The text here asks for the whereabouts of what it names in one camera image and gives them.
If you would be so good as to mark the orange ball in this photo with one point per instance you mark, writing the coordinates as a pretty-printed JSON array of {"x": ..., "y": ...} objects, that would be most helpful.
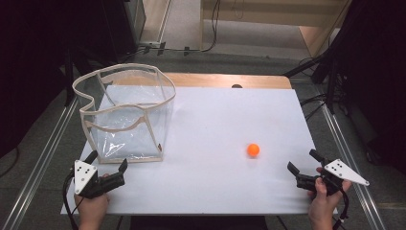
[{"x": 253, "y": 149}]

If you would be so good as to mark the aluminium floor rail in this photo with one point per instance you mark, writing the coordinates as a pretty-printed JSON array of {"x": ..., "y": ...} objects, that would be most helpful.
[
  {"x": 41, "y": 159},
  {"x": 348, "y": 153}
]

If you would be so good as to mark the person's left hand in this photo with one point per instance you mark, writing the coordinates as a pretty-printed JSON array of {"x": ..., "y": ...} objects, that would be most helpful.
[{"x": 92, "y": 206}]

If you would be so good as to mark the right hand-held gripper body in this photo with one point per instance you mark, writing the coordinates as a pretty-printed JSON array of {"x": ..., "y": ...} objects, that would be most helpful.
[{"x": 343, "y": 171}]

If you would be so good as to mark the person's right hand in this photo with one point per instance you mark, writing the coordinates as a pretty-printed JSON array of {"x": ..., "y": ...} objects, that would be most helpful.
[{"x": 322, "y": 204}]

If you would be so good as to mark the transparent bag with beige trim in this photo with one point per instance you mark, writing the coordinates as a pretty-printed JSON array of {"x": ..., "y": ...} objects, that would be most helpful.
[{"x": 127, "y": 137}]

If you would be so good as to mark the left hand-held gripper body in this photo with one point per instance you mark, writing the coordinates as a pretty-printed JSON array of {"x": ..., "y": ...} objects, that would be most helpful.
[{"x": 83, "y": 174}]

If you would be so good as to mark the black metal stand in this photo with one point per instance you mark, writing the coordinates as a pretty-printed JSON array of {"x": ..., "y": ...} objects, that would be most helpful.
[{"x": 69, "y": 80}]

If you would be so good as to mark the black tripod stand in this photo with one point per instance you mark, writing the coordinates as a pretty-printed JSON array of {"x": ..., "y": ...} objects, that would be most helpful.
[{"x": 332, "y": 83}]

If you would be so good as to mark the wooden table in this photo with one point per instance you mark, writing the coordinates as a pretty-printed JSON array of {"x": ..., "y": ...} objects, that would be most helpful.
[{"x": 223, "y": 80}]

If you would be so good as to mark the black curtain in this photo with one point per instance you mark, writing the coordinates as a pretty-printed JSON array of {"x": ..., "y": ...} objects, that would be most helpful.
[
  {"x": 376, "y": 80},
  {"x": 32, "y": 64}
]

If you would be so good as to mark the wooden shelf unit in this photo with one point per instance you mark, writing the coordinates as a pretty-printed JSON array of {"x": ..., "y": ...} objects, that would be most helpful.
[{"x": 316, "y": 35}]

